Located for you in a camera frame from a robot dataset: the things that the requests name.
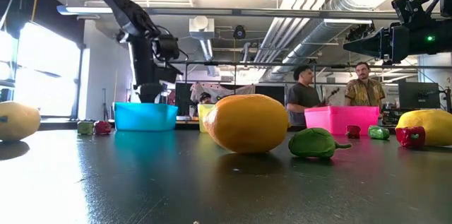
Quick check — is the black aluminium table frame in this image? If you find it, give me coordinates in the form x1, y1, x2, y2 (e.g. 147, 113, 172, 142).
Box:
37, 117, 116, 132

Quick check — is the white ceiling box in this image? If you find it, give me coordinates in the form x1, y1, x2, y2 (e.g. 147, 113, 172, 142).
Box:
189, 15, 215, 40

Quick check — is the person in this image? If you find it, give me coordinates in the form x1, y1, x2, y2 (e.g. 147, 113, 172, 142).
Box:
285, 64, 323, 128
197, 91, 213, 105
344, 61, 386, 108

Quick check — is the bright window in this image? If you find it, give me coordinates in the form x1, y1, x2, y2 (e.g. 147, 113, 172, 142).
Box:
13, 22, 81, 118

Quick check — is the black overhead camera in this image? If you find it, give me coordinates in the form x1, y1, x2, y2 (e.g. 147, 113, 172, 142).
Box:
232, 25, 247, 40

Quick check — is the black hanging equipment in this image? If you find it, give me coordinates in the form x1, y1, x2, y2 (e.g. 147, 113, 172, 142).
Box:
345, 24, 375, 41

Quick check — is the yellow toy lemon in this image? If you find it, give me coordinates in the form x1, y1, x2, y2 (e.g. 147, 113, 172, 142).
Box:
0, 100, 42, 143
395, 109, 452, 147

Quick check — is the yellow plastic basket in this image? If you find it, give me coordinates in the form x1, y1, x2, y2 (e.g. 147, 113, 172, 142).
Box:
196, 103, 215, 134

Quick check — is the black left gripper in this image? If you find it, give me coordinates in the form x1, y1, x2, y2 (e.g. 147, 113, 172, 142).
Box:
129, 34, 184, 104

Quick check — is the pink plastic basket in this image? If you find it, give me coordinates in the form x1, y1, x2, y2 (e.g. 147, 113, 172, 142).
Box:
304, 105, 381, 136

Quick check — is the black horizontal frame bar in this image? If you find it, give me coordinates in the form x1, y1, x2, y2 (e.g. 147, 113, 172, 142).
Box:
158, 60, 452, 70

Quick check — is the grey overhead crossbeam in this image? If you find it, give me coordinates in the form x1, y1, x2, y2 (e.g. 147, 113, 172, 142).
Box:
56, 4, 452, 20

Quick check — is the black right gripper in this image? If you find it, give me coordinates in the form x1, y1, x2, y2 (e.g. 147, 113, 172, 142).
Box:
343, 18, 452, 64

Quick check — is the orange-yellow toy fruit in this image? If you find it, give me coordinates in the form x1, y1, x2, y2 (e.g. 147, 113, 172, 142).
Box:
203, 93, 290, 154

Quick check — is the black computer monitor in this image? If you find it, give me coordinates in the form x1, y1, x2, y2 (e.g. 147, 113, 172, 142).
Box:
398, 81, 441, 110

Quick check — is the ceiling strip light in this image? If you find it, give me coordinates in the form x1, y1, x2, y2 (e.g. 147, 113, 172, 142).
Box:
323, 18, 374, 25

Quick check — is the black panel board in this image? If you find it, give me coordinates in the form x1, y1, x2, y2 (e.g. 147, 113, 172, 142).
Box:
254, 85, 287, 109

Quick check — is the red toy pepper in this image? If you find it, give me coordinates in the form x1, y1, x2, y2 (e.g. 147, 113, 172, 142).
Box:
93, 120, 113, 136
395, 126, 427, 149
345, 124, 362, 139

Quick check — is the blue plastic basket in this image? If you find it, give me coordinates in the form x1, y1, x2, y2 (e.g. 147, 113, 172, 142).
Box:
112, 102, 179, 132

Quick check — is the black tripod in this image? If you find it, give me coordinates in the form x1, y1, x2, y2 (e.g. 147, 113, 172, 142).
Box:
101, 88, 109, 121

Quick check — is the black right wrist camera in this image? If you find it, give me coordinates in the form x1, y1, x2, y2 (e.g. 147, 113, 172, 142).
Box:
391, 0, 431, 29

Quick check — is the green toy pepper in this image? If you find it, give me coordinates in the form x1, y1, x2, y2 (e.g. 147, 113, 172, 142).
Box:
76, 120, 95, 136
367, 124, 391, 141
287, 127, 353, 160

